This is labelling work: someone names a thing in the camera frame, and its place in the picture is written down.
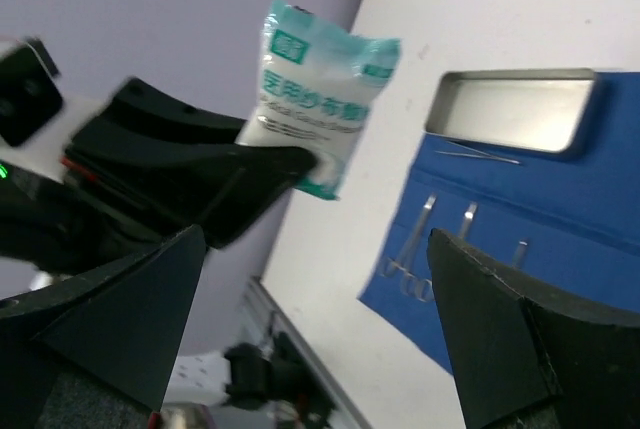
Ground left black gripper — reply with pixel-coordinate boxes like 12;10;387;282
1;77;318;274

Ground green white gauze packet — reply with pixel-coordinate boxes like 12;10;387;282
236;0;401;200

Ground metal instrument tray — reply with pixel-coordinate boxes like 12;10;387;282
424;68;605;158

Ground steel hemostat forceps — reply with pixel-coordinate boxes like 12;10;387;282
421;202;479;303

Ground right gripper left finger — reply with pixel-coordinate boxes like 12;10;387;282
1;226;207;428

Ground aluminium extrusion rail frame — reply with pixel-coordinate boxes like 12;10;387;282
164;280;370;429

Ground blue surgical drape cloth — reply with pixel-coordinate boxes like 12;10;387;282
360;72;639;369

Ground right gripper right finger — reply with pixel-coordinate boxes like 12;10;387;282
435;241;639;428

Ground thin steel probe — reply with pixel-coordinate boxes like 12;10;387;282
434;150;522;165

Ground steel needle holder forceps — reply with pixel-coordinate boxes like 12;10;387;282
378;193;437;301

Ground steel surgical scissors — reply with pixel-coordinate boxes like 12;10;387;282
512;239;529;269

